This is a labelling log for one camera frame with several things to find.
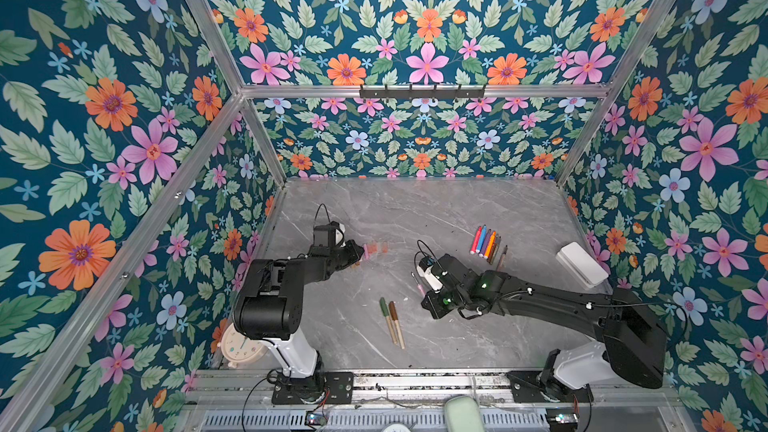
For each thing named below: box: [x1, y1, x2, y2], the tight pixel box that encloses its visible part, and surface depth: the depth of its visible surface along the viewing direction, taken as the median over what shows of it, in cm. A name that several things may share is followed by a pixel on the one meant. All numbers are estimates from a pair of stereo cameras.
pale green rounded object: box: [444, 395, 485, 432], surface depth 70 cm
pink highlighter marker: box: [470, 226, 483, 255], surface depth 103 cm
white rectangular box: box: [555, 242, 609, 290], surface depth 94 cm
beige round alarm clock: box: [217, 322, 268, 368], surface depth 78 cm
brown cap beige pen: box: [388, 301, 406, 350], surface depth 86 cm
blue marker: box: [476, 224, 487, 254], surface depth 103 cm
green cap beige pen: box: [379, 297, 397, 345], surface depth 88 cm
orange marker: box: [484, 231, 497, 259], surface depth 101 cm
